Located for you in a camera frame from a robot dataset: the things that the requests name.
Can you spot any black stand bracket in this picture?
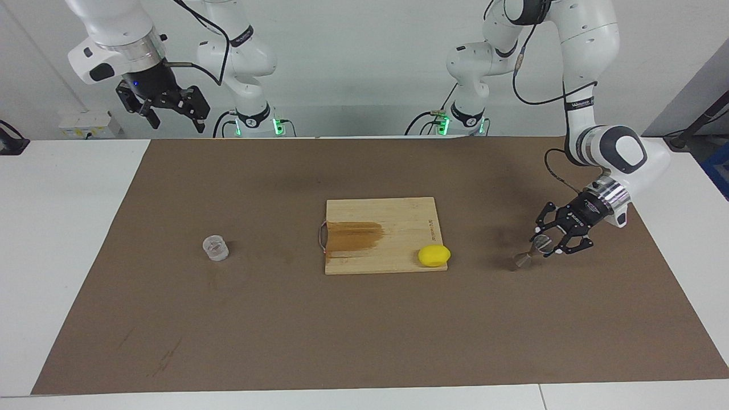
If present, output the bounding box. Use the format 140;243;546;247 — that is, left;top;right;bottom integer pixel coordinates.
664;94;729;151

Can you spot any black base cable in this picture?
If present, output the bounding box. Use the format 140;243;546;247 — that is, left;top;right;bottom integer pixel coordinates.
404;85;459;136
214;111;237;138

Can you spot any yellow lemon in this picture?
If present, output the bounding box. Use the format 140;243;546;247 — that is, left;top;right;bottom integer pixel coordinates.
418;245;452;268

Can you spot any black left base cable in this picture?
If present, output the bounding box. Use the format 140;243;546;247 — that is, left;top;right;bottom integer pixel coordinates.
404;85;459;136

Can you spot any brown table mat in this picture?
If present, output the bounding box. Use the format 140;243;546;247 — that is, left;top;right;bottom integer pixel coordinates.
31;136;729;395

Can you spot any wooden cutting board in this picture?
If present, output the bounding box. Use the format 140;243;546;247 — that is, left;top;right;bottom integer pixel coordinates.
318;197;449;276

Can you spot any black right base cable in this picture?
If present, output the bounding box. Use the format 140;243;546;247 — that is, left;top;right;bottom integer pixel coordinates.
214;111;237;138

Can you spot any white wall socket box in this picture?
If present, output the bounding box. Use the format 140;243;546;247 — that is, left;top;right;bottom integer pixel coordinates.
59;111;121;139

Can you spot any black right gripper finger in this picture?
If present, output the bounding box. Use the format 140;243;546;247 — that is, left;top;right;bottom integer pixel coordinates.
159;85;211;135
116;83;161;130

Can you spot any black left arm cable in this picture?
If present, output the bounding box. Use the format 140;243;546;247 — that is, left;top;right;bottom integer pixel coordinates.
511;0;599;194

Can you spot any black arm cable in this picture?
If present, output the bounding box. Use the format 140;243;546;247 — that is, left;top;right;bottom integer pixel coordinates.
511;0;599;194
165;0;231;86

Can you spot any steel double jigger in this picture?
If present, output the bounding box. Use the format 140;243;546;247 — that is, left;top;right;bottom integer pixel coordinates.
514;235;556;269

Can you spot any black clamp mount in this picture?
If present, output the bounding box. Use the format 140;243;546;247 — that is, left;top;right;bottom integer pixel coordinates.
0;120;30;155

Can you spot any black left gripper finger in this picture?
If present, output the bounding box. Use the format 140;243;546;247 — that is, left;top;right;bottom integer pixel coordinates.
547;227;595;255
533;202;565;235

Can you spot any blue box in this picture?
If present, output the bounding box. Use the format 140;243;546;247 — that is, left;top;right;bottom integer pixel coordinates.
701;142;729;201

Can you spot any clear glass cup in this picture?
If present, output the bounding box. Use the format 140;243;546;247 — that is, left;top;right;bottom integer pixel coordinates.
202;234;230;262

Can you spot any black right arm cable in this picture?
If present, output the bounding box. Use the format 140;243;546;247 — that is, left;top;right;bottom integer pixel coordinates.
165;0;231;86

